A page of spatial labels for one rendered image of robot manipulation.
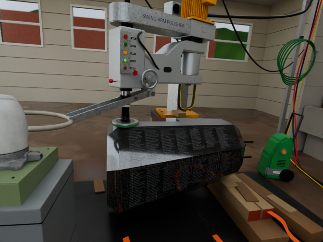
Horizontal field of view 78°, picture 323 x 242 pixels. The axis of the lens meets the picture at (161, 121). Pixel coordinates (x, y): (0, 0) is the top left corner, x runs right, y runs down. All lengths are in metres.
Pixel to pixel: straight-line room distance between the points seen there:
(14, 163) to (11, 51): 7.87
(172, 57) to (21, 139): 1.23
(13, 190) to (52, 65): 7.48
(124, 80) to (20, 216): 1.00
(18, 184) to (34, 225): 0.15
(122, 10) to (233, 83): 7.55
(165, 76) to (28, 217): 1.29
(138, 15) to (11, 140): 1.10
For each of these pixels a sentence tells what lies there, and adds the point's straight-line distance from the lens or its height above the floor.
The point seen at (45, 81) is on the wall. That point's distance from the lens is 8.31.
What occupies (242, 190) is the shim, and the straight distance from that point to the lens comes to 2.09.
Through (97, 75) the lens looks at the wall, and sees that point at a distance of 7.83.
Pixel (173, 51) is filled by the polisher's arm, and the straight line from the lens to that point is 1.74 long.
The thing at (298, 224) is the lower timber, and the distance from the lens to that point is 2.17.
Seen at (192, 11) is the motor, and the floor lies 1.80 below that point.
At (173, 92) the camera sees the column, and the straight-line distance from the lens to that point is 2.57.
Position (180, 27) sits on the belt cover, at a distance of 1.78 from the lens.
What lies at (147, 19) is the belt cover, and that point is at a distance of 1.61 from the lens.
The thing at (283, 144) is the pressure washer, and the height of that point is 0.49.
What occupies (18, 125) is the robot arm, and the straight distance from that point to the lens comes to 0.94.
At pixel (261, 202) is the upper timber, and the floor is 0.24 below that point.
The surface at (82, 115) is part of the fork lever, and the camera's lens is 1.47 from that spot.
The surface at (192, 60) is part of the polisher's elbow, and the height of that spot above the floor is 1.39.
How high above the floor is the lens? 1.27
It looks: 14 degrees down
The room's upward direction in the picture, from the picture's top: 3 degrees clockwise
